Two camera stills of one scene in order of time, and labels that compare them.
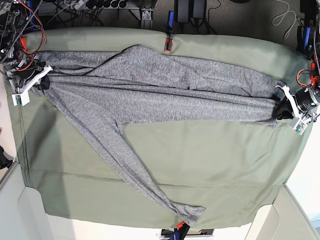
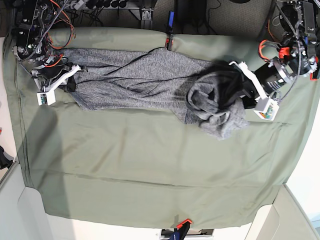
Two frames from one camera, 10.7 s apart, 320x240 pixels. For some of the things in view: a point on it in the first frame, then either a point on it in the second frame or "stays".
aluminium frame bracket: (147, 22) stays
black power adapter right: (198, 9) stays
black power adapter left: (183, 11) stays
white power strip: (79, 5) stays
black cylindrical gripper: (24, 68) to (46, 71)
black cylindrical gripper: (282, 110) to (230, 80)
